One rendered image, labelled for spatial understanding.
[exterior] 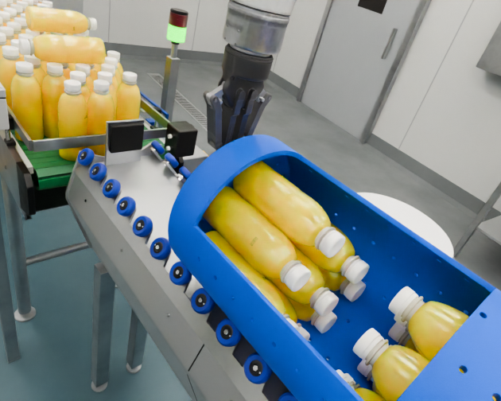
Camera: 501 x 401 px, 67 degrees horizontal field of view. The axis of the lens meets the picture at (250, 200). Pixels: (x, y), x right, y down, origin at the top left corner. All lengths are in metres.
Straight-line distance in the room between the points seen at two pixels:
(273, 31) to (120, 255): 0.57
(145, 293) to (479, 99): 3.56
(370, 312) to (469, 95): 3.43
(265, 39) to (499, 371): 0.47
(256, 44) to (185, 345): 0.52
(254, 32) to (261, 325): 0.39
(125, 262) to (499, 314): 0.68
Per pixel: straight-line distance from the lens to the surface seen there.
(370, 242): 0.70
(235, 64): 0.59
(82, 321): 1.89
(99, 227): 0.97
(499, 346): 0.47
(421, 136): 4.22
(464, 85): 4.05
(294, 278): 0.55
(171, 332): 0.78
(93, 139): 1.12
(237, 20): 0.58
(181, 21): 1.46
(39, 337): 1.86
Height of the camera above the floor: 1.48
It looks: 32 degrees down
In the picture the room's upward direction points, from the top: 16 degrees clockwise
